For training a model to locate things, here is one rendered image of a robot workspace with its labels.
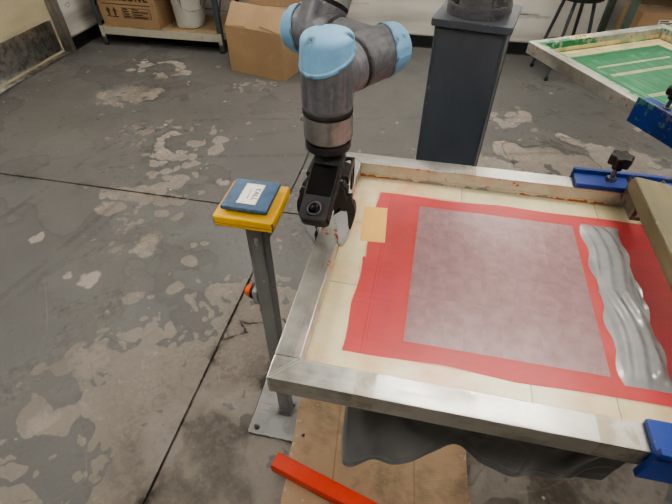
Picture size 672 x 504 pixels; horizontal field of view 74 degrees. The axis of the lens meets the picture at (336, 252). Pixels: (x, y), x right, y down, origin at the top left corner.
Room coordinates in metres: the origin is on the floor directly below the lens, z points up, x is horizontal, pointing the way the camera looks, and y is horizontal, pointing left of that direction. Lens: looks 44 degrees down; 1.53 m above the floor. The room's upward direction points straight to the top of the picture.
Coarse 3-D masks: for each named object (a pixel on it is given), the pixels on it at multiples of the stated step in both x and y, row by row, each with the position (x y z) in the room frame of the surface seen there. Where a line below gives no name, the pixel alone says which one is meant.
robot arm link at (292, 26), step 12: (312, 0) 0.76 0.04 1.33; (324, 0) 0.76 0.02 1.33; (336, 0) 0.76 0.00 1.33; (348, 0) 0.78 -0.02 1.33; (288, 12) 0.79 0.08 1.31; (300, 12) 0.77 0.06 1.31; (312, 12) 0.75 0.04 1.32; (324, 12) 0.75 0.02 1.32; (336, 12) 0.76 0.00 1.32; (288, 24) 0.77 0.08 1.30; (300, 24) 0.75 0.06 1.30; (312, 24) 0.74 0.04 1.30; (288, 36) 0.77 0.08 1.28; (288, 48) 0.79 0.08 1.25
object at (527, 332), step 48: (384, 288) 0.50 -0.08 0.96; (432, 288) 0.50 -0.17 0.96; (480, 288) 0.50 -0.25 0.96; (528, 288) 0.50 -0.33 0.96; (576, 288) 0.50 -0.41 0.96; (384, 336) 0.40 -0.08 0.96; (432, 336) 0.40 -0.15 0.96; (480, 336) 0.40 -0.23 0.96; (528, 336) 0.40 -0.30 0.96; (576, 336) 0.40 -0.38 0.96; (528, 384) 0.32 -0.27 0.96; (576, 384) 0.32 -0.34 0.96
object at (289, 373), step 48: (528, 192) 0.76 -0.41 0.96; (576, 192) 0.74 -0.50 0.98; (336, 240) 0.59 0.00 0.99; (288, 336) 0.38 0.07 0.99; (288, 384) 0.31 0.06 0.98; (336, 384) 0.30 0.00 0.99; (384, 384) 0.30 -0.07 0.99; (432, 384) 0.30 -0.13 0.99; (480, 432) 0.25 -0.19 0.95; (528, 432) 0.24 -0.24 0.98; (576, 432) 0.24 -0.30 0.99; (624, 432) 0.24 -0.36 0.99
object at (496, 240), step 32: (416, 224) 0.67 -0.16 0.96; (448, 224) 0.67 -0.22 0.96; (480, 224) 0.67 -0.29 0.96; (512, 224) 0.67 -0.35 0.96; (544, 224) 0.67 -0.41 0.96; (576, 224) 0.67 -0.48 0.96; (608, 224) 0.67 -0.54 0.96; (384, 256) 0.58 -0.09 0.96; (416, 256) 0.58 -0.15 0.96; (448, 256) 0.58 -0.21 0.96; (480, 256) 0.58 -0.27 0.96; (512, 256) 0.58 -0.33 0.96; (544, 256) 0.58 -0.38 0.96; (576, 256) 0.58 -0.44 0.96; (640, 256) 0.58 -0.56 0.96
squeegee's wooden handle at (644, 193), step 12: (636, 180) 0.67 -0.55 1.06; (648, 180) 0.67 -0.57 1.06; (636, 192) 0.64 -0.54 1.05; (648, 192) 0.63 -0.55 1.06; (660, 192) 0.64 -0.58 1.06; (636, 204) 0.62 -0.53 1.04; (648, 204) 0.60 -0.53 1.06; (660, 204) 0.60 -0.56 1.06; (648, 216) 0.58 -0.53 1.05; (660, 216) 0.57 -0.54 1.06; (648, 228) 0.56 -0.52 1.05; (660, 228) 0.54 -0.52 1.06; (660, 240) 0.51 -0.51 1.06; (660, 252) 0.50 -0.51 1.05; (660, 264) 0.48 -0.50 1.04
